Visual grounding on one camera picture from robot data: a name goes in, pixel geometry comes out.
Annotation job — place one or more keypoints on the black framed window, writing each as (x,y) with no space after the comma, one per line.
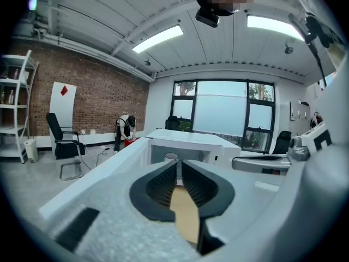
(221,110)

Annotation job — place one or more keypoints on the white panel with red diamond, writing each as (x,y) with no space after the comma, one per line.
(63,105)

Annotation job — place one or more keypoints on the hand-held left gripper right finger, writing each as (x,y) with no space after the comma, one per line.
(221,196)

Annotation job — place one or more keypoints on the long ceiling light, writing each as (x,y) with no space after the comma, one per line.
(272,25)
(158,38)

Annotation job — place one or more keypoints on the glass bottle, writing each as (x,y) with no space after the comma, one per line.
(15,74)
(11,97)

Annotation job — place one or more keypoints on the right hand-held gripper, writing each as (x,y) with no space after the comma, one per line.
(298,147)

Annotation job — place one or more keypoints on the red box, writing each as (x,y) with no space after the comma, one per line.
(129,142)

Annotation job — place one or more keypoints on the small white bin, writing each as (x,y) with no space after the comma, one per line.
(31,149)

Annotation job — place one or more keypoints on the white wall cabinet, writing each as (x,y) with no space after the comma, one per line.
(299,115)

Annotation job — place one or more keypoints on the ceiling spot lamp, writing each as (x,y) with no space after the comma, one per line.
(289,49)
(147,62)

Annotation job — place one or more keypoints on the white cup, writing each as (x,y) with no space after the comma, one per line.
(171,157)

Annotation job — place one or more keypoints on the black head camera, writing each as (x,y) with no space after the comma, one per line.
(207,18)

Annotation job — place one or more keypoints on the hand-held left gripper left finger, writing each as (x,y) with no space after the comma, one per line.
(141,198)

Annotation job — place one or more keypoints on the white shelf unit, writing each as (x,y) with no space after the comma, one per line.
(19,108)

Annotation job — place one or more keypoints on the black office chair metal frame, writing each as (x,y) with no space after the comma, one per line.
(64,146)

